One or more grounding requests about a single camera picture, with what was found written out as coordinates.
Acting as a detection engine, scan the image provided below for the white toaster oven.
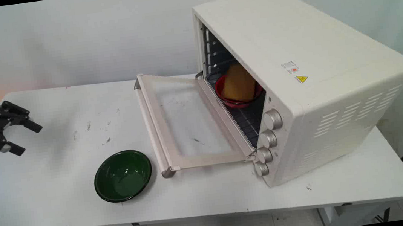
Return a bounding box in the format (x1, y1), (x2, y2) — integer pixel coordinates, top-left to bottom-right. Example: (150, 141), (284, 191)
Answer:
(191, 0), (403, 194)

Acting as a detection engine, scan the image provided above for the glass oven door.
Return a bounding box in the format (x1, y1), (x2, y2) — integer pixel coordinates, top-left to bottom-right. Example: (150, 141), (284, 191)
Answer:
(132, 62), (259, 181)

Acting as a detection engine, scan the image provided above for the grey table leg frame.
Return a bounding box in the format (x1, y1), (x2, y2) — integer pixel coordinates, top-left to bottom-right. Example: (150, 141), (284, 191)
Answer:
(317, 198), (403, 226)

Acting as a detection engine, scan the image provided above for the green enamel bowl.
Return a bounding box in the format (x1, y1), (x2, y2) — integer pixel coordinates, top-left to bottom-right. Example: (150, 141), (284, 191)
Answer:
(91, 148), (156, 205)

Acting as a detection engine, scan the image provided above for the wire oven rack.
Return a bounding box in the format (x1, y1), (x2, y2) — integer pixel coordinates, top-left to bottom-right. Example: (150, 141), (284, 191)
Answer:
(205, 66), (272, 153)

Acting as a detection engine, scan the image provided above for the silver oven knob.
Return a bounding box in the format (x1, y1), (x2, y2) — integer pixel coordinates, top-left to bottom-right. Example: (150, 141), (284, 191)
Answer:
(254, 161), (270, 177)
(257, 129), (279, 150)
(255, 146), (274, 165)
(262, 108), (284, 131)

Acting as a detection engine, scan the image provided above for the red bowl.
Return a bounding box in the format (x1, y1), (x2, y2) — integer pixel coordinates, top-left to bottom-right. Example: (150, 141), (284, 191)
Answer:
(213, 70), (265, 111)

